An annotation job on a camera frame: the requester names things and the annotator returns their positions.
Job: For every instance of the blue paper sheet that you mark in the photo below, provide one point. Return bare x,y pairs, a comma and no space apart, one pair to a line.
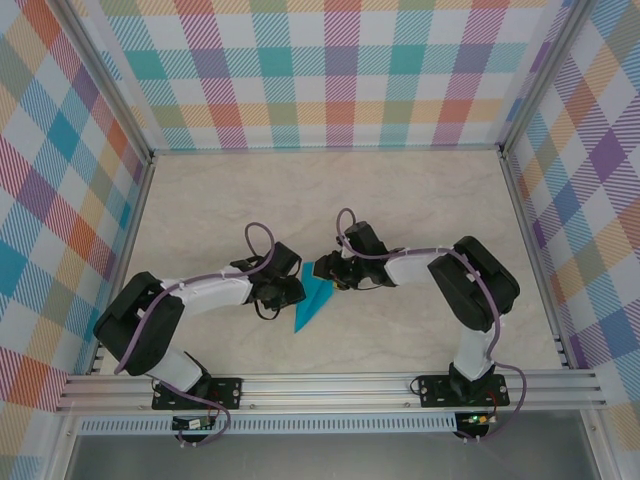
312,305

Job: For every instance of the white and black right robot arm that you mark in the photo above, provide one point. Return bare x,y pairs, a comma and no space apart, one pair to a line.
470,285

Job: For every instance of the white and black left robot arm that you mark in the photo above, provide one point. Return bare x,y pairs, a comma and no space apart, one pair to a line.
210,295

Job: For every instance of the grey metal sheet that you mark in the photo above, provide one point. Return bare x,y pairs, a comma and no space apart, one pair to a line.
325,460

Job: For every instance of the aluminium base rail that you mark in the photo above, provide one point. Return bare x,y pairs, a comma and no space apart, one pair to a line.
325,390

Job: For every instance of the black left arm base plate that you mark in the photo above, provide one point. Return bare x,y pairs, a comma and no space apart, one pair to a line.
227,390

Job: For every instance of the aluminium table edge rail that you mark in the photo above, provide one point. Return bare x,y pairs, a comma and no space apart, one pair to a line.
532,250
325,149
130,240

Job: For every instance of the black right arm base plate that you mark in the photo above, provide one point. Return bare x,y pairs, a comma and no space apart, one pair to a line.
435,390

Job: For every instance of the aluminium frame post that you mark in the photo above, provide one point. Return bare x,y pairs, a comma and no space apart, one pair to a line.
545,80
107,82

